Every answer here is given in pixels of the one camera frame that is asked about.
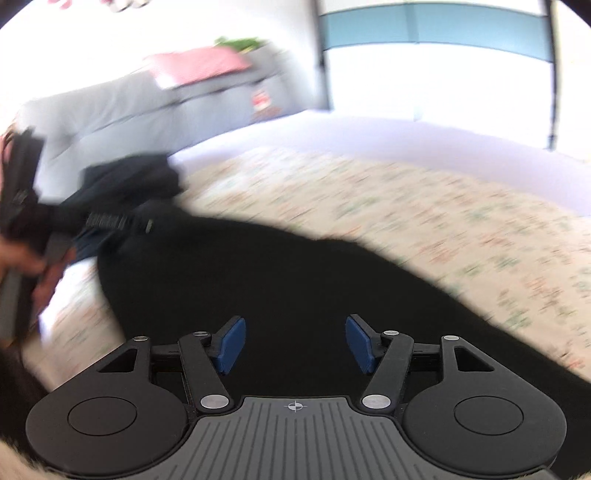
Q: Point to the black pants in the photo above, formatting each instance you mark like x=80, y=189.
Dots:
x=286, y=286

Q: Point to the dark clothes pile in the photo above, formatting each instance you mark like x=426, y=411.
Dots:
x=134, y=180

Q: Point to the white and blue wardrobe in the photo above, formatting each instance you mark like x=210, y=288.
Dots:
x=438, y=78

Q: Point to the floral bed sheet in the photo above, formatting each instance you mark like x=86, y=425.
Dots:
x=415, y=207

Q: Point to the fuzzy beige clothing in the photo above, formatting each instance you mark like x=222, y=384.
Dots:
x=14, y=461

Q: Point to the green plush toy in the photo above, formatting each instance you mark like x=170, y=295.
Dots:
x=240, y=44

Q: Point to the grey headboard cushion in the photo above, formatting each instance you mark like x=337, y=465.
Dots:
x=115, y=106

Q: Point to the person's left hand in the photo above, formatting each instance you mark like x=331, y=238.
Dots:
x=23, y=261

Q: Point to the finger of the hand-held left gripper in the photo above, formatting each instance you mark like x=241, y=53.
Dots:
x=115, y=220

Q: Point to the pink pillow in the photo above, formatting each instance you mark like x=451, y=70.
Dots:
x=198, y=64

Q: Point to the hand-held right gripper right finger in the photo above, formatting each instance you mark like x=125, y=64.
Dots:
x=360, y=344

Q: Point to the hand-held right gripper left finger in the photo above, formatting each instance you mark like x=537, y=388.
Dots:
x=231, y=344

